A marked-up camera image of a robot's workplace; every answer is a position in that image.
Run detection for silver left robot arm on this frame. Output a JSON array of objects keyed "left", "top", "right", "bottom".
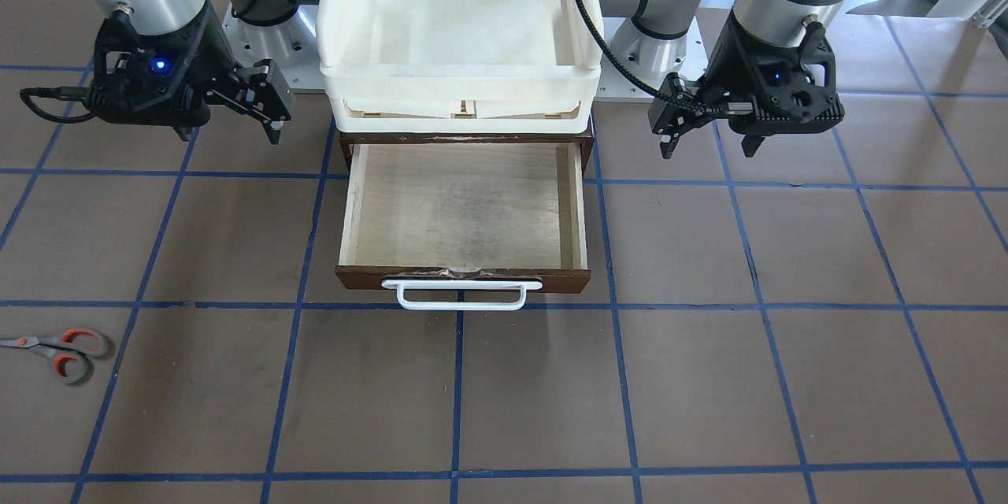
[{"left": 575, "top": 0, "right": 845, "bottom": 158}]

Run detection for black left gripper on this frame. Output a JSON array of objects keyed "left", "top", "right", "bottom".
[{"left": 648, "top": 15, "right": 845, "bottom": 159}]

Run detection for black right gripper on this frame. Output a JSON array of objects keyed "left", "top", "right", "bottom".
[{"left": 85, "top": 1, "right": 295, "bottom": 145}]

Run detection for grey orange handled scissors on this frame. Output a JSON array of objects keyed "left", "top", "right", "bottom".
[{"left": 1, "top": 328, "right": 111, "bottom": 385}]

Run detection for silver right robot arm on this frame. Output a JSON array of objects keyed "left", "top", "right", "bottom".
[{"left": 20, "top": 0, "right": 320, "bottom": 145}]

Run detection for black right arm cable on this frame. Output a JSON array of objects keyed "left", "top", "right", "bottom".
[{"left": 20, "top": 87, "right": 97, "bottom": 125}]

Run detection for wooden drawer with white handle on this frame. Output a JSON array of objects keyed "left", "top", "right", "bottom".
[{"left": 335, "top": 141, "right": 591, "bottom": 310}]

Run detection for white plastic tray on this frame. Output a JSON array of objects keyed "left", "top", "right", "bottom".
[{"left": 316, "top": 0, "right": 602, "bottom": 135}]

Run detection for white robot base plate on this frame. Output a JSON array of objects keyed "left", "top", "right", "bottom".
[{"left": 222, "top": 5, "right": 324, "bottom": 94}]

